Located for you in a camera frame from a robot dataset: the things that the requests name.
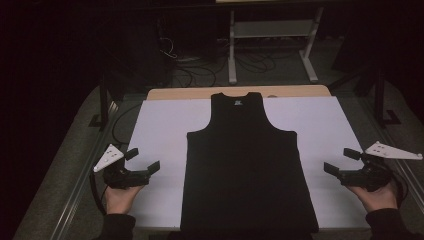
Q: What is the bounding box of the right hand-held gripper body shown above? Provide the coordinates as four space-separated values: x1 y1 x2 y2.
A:
338 140 424 193

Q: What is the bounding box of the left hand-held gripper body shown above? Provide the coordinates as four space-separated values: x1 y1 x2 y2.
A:
93 143 150 190

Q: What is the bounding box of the black tank top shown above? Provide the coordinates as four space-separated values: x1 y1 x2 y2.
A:
179 92 319 234

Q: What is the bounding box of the person's left hand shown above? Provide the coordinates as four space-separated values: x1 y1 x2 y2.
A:
104 184 145 215

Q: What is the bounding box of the person's right hand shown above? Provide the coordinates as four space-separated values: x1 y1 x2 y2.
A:
346 181 399 213

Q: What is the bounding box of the white table board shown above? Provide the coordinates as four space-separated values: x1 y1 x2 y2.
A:
123 96 371 231

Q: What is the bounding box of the black metal stand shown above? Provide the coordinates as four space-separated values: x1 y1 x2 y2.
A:
89 73 119 131
328 64 403 129

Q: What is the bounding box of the left hand-held gripper cable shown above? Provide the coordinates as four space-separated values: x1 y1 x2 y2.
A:
89 171 109 216

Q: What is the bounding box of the hand-held gripper cable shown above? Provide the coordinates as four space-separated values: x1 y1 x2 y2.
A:
389 169 410 208
89 171 109 216

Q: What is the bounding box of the black floor cable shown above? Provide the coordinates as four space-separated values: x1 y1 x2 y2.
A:
111 103 143 146

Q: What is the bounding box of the aluminium floor rail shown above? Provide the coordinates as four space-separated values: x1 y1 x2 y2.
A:
361 99 424 214
49 99 118 240

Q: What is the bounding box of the right hand-held gripper cable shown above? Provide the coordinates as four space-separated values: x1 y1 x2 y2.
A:
389 169 410 208

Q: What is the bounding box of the tangle of black floor cables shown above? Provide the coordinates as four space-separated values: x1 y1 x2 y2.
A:
173 49 278 88

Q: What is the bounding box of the white cable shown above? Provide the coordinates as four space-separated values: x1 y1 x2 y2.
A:
159 36 178 60

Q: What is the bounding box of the grey metal desk frame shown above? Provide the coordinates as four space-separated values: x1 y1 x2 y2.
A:
228 6 325 85

